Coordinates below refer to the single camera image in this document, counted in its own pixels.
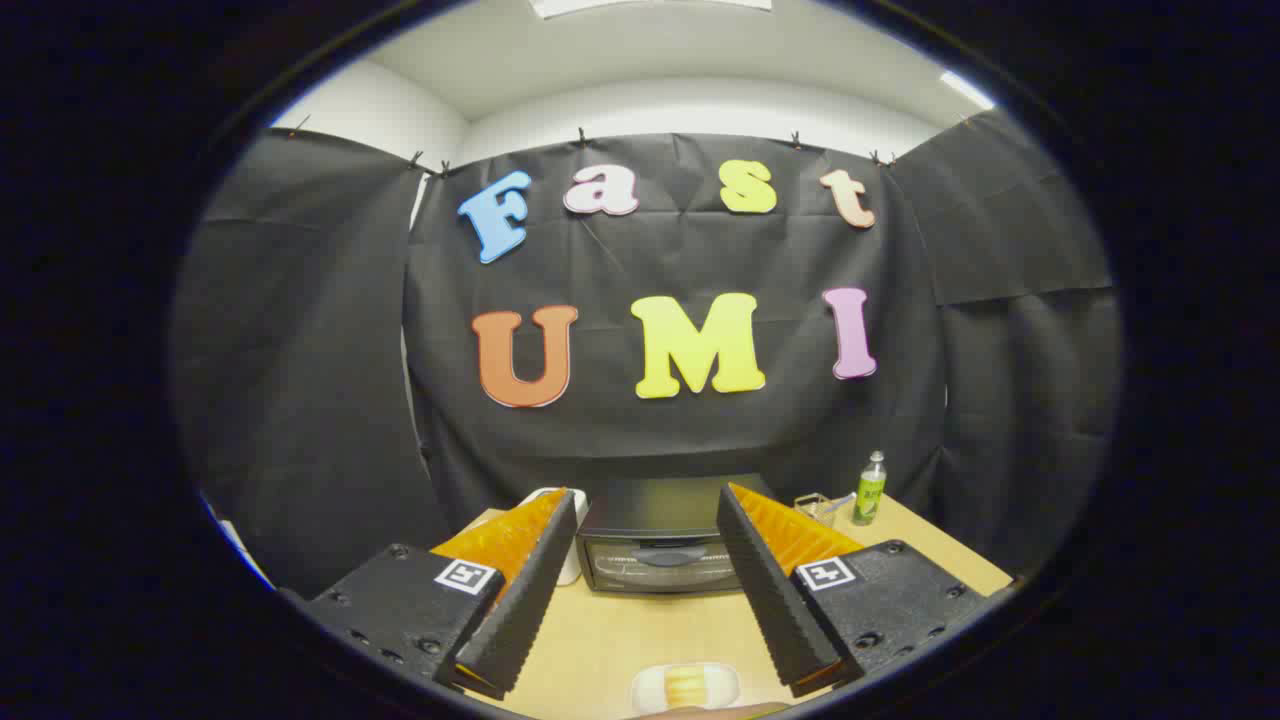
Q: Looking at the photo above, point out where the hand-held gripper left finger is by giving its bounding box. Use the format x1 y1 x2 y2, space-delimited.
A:
300 488 581 701

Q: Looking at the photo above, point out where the white plate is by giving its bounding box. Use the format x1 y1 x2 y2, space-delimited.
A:
630 660 741 715

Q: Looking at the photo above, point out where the green label drink bottle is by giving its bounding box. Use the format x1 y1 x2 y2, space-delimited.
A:
852 450 889 527

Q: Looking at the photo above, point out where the black toaster oven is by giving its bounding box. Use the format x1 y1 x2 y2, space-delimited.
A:
576 474 776 595

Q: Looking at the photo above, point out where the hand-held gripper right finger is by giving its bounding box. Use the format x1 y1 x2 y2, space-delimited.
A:
716 482 1001 699

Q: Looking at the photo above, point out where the ceiling light panel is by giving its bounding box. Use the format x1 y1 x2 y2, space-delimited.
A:
530 0 773 19

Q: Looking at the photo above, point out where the white pop-up toaster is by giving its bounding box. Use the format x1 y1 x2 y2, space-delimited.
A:
518 487 589 587

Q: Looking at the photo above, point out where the golden bread roll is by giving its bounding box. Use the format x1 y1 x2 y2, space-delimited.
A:
664 666 711 709

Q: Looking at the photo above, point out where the black backdrop cloth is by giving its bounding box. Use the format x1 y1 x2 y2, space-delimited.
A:
172 108 1123 601

